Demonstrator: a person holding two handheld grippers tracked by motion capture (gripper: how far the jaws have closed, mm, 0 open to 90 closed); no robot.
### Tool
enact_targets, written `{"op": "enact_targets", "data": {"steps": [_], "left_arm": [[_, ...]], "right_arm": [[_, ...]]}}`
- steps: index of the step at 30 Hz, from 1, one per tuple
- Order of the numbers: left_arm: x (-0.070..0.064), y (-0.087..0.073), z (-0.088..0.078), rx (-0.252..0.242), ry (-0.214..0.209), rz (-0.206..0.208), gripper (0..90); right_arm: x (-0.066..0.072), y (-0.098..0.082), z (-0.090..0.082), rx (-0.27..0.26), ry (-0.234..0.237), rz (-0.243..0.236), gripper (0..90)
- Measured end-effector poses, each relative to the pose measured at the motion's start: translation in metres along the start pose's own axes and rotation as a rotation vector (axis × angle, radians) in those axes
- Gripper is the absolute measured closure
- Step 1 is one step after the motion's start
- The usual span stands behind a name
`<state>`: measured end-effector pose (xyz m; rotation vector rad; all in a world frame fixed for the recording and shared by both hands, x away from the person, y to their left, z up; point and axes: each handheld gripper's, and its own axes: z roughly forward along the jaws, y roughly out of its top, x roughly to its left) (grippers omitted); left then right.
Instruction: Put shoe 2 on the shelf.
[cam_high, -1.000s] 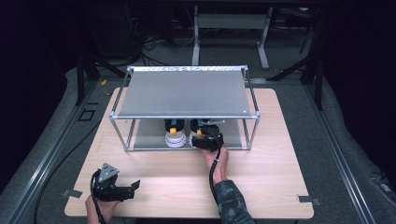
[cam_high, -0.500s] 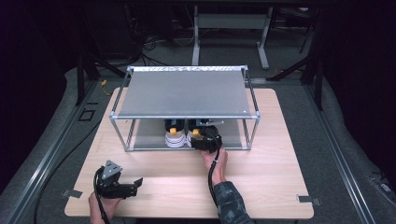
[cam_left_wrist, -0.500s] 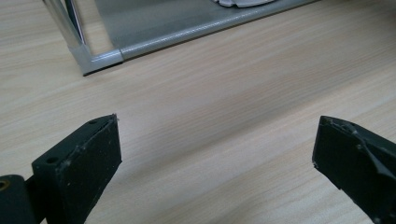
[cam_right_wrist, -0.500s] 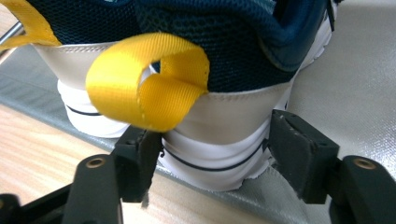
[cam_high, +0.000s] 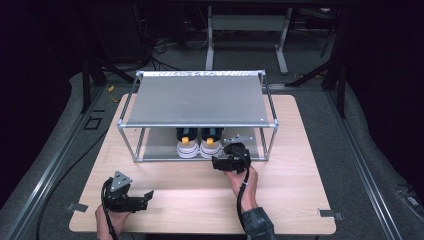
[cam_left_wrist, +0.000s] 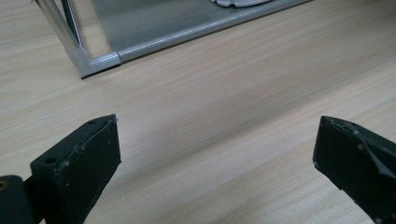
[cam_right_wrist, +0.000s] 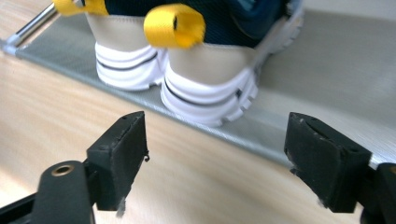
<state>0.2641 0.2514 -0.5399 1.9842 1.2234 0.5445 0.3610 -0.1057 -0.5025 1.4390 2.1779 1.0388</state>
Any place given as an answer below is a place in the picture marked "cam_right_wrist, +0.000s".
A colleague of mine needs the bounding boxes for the navy and beige sneaker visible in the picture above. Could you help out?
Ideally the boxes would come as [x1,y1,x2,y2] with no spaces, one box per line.
[143,0,305,128]
[50,0,170,92]

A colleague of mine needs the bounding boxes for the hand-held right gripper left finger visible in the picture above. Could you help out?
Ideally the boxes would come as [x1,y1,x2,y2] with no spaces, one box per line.
[86,110,151,217]

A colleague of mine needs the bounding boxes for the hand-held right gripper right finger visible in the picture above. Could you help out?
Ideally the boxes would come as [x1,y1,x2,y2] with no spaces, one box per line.
[283,111,374,215]

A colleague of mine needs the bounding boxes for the grey metal shoe rack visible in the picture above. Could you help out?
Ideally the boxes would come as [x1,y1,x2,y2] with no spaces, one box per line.
[0,2,396,171]

